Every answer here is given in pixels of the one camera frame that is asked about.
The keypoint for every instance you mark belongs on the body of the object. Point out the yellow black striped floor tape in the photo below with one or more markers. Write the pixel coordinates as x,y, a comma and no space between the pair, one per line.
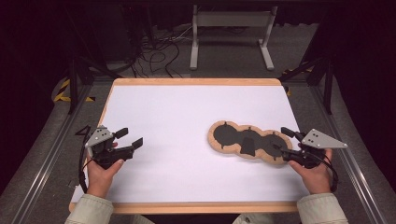
62,93
289,91

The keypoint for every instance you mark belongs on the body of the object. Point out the tan plush pad black backing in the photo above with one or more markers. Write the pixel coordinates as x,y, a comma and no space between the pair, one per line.
230,137

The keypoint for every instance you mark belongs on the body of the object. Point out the person's right hand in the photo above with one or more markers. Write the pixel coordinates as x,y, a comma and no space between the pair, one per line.
316,180

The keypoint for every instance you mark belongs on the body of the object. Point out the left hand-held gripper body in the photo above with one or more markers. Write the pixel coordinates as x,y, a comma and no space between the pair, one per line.
102,152

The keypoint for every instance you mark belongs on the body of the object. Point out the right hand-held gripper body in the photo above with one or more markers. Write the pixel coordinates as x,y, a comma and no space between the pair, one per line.
316,140

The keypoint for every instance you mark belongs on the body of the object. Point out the small metal table bracket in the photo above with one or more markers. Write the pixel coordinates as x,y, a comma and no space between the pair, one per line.
73,184

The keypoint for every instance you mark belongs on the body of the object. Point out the dark box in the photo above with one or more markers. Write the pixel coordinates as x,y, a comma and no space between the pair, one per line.
116,31

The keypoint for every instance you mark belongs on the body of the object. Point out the person's left hand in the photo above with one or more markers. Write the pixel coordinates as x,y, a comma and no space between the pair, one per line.
99,180

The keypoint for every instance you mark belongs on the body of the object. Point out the black metal stand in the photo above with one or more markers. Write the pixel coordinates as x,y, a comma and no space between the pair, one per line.
73,81
328,84

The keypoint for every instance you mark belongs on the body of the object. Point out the white metal frame stand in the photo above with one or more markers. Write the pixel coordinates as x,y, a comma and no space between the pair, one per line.
232,18

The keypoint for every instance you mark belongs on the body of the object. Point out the aluminium floor rail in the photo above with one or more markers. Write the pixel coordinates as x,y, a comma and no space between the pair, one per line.
355,168
46,161

